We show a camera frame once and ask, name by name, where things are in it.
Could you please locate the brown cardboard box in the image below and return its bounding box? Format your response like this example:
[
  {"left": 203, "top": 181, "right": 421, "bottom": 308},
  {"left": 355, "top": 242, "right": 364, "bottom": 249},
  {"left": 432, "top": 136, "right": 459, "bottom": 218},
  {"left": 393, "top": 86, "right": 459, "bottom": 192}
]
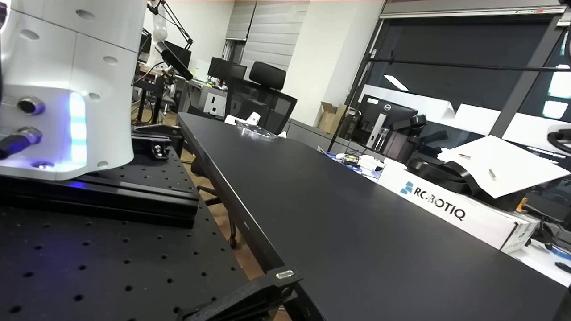
[{"left": 314, "top": 101, "right": 350, "bottom": 136}]

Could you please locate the black office chair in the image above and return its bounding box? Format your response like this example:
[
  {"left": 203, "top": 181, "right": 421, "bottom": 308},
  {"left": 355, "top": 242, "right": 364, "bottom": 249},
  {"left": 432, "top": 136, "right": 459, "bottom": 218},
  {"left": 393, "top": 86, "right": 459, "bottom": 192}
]
[{"left": 227, "top": 60, "right": 300, "bottom": 138}]

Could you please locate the grey computer tower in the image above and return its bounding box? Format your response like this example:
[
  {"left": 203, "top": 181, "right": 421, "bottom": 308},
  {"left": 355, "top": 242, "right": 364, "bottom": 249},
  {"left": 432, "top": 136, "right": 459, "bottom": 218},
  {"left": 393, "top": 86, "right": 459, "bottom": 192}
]
[{"left": 200, "top": 88, "right": 230, "bottom": 120}]

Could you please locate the black computer monitor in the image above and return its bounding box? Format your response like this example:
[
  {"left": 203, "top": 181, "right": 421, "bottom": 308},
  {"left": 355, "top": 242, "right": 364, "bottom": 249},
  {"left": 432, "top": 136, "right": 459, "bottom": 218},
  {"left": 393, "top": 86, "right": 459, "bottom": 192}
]
[{"left": 205, "top": 56, "right": 248, "bottom": 86}]

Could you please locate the grey window blind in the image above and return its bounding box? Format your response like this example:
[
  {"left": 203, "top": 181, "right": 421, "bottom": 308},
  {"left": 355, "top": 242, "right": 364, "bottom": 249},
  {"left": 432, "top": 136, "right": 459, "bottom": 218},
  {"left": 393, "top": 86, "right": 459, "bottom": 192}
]
[{"left": 239, "top": 0, "right": 310, "bottom": 78}]

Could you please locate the small black device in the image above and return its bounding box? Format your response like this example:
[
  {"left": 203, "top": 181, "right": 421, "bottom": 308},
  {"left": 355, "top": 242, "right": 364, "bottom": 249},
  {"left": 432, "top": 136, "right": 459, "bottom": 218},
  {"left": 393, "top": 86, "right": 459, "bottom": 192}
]
[{"left": 130, "top": 131, "right": 175, "bottom": 165}]

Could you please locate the black bag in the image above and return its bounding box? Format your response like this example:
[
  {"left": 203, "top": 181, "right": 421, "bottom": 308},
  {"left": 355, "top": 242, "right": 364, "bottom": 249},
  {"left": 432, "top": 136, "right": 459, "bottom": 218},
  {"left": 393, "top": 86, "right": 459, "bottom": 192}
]
[{"left": 405, "top": 151, "right": 498, "bottom": 204}]

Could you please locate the white Robotiq cardboard box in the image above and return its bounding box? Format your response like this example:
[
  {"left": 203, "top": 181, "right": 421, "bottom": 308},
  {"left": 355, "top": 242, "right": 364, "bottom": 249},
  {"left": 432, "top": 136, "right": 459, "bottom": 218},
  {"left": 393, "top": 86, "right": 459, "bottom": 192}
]
[{"left": 377, "top": 160, "right": 541, "bottom": 254}]

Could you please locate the black perforated breadboard table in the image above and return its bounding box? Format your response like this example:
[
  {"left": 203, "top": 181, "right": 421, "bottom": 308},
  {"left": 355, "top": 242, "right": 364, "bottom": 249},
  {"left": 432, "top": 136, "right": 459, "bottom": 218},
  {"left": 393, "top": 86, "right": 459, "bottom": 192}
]
[{"left": 0, "top": 151, "right": 300, "bottom": 321}]

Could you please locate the black frame pole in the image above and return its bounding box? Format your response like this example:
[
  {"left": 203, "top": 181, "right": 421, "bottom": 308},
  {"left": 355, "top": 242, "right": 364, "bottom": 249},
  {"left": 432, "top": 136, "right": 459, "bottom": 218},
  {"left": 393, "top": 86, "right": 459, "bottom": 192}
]
[{"left": 327, "top": 17, "right": 384, "bottom": 154}]

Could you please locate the black robot mount plate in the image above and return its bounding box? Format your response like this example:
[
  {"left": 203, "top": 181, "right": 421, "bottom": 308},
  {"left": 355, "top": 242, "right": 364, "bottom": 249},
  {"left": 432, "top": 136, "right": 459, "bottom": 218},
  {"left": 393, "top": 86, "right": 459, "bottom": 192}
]
[{"left": 0, "top": 172, "right": 202, "bottom": 231}]

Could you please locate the black frame beam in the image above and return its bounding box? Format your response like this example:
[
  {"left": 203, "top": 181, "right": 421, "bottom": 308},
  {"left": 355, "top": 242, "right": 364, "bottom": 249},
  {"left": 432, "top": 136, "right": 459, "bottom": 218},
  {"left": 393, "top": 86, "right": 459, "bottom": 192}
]
[{"left": 487, "top": 15, "right": 571, "bottom": 140}]

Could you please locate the black cable plug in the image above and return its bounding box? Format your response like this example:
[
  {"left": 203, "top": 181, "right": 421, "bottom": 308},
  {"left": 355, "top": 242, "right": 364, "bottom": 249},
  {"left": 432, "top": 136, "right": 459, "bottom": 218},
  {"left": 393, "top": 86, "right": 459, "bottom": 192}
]
[{"left": 0, "top": 126, "right": 45, "bottom": 161}]

